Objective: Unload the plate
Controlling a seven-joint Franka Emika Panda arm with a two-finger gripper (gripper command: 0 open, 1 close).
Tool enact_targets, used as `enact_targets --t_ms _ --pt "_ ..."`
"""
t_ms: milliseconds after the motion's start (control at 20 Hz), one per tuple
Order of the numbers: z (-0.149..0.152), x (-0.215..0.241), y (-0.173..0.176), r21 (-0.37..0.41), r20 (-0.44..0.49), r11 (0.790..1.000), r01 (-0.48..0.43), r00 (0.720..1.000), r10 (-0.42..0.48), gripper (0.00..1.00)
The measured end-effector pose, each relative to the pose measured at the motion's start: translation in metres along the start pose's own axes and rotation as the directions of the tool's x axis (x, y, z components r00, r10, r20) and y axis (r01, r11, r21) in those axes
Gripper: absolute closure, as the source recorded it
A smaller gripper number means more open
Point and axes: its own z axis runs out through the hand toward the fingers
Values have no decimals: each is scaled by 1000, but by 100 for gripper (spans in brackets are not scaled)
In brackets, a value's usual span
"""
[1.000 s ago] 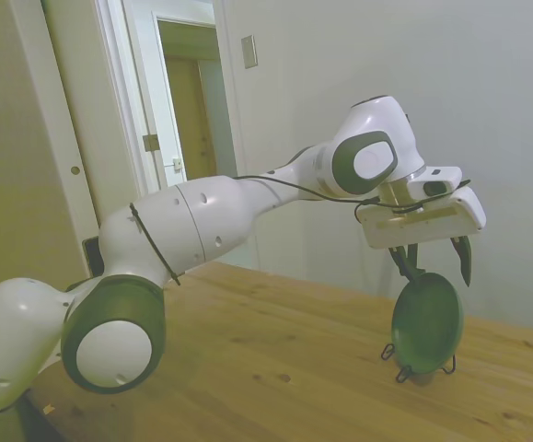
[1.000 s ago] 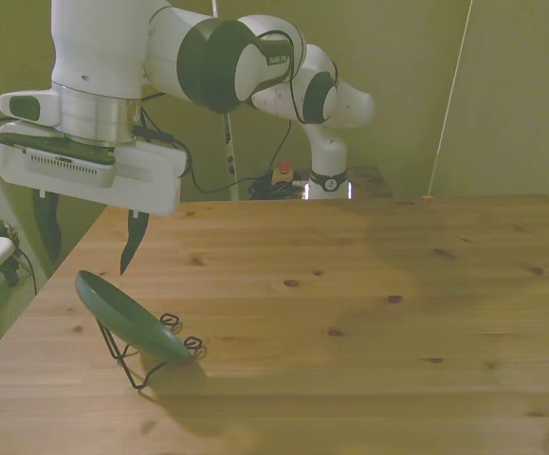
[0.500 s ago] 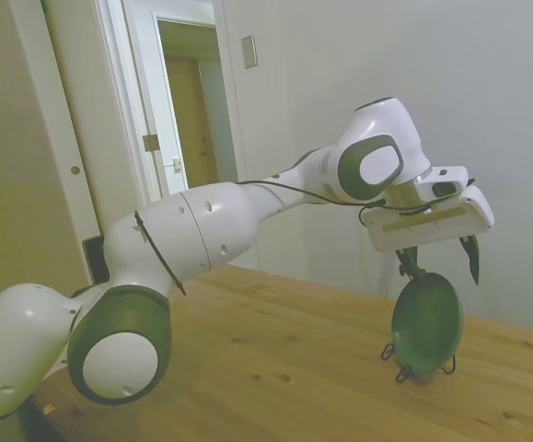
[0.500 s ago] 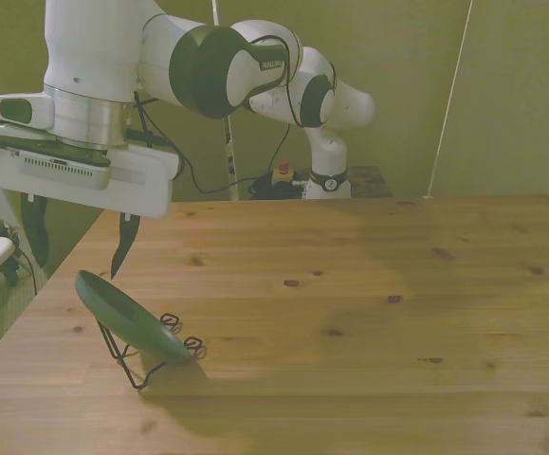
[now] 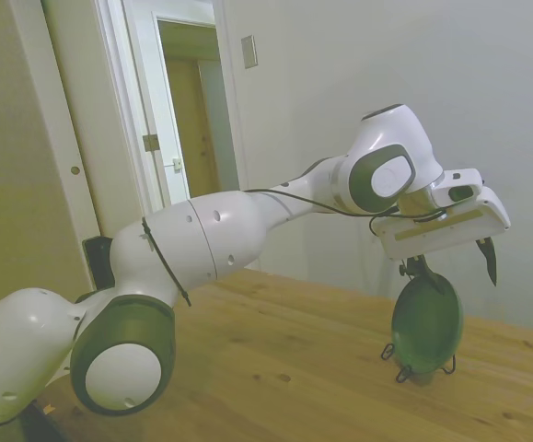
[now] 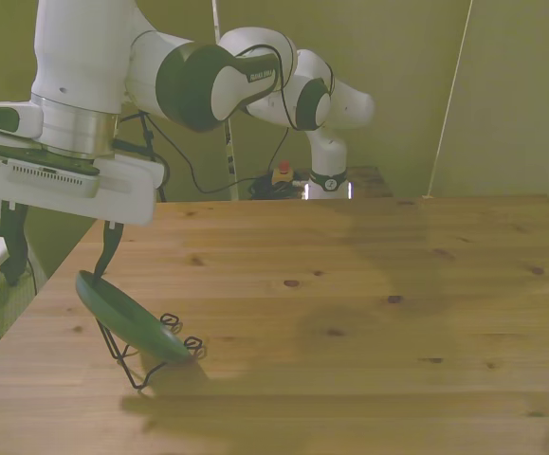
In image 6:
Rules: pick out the black clamp foot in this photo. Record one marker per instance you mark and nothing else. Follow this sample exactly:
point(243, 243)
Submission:
point(12, 278)

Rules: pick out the thin white slanted rod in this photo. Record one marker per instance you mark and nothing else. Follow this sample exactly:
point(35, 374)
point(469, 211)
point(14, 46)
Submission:
point(449, 99)

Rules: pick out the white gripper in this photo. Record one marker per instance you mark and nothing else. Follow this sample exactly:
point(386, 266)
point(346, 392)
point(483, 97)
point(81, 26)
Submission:
point(127, 199)

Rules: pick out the white vertical profile rail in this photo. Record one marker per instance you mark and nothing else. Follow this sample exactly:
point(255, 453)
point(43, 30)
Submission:
point(231, 161)

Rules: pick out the black tripod camera pole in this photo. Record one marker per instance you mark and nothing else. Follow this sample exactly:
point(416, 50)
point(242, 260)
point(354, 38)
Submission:
point(150, 137)

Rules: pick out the dark green round plate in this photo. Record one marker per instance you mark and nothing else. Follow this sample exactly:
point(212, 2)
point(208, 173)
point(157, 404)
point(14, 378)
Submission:
point(127, 317)

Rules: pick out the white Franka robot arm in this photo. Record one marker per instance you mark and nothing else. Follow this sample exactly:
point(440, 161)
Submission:
point(84, 57)

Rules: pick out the red emergency stop button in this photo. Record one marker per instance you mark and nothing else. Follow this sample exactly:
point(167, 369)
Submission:
point(283, 172)

